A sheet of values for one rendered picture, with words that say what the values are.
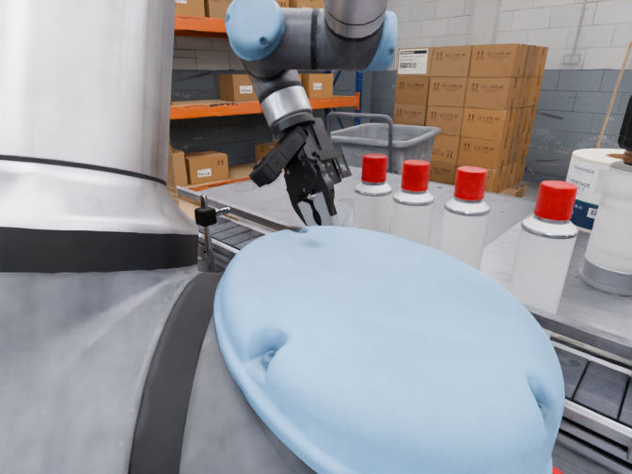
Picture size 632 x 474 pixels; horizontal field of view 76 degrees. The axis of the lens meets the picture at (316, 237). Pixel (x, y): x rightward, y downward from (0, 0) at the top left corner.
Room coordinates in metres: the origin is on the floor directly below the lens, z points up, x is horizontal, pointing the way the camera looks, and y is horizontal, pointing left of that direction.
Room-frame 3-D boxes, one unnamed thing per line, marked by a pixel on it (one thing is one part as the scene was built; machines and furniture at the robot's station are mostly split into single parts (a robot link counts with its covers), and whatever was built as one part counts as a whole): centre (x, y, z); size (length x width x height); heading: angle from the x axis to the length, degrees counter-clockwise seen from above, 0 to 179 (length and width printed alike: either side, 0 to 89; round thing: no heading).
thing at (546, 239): (0.39, -0.24, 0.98); 0.05 x 0.05 x 0.20
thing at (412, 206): (0.50, -0.12, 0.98); 0.05 x 0.05 x 0.20
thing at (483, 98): (4.14, -1.45, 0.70); 1.20 x 0.82 x 1.39; 47
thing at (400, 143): (2.90, -0.47, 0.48); 0.89 x 0.63 x 0.96; 150
